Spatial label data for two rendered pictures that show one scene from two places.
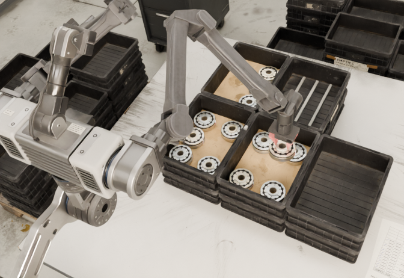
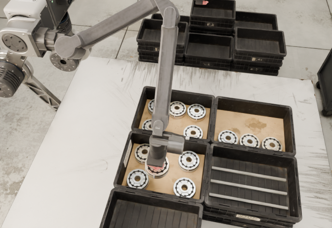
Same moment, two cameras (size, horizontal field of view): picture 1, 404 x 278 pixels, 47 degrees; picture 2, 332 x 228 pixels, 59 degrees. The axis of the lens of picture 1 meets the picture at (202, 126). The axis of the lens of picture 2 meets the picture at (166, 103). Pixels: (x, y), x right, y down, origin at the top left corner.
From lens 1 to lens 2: 1.23 m
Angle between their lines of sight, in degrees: 40
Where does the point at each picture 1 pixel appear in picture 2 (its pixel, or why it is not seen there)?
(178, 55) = (121, 15)
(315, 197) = (143, 217)
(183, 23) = (151, 1)
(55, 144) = not seen: outside the picture
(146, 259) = (85, 120)
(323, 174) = (170, 220)
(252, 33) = not seen: outside the picture
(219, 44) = (163, 44)
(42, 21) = (299, 11)
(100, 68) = (251, 47)
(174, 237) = (103, 131)
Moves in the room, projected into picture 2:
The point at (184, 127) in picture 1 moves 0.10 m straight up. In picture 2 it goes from (63, 50) to (55, 26)
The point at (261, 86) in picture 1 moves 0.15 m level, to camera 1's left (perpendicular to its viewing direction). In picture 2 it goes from (156, 103) to (140, 75)
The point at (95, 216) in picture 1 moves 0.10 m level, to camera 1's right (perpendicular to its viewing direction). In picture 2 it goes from (52, 57) to (56, 71)
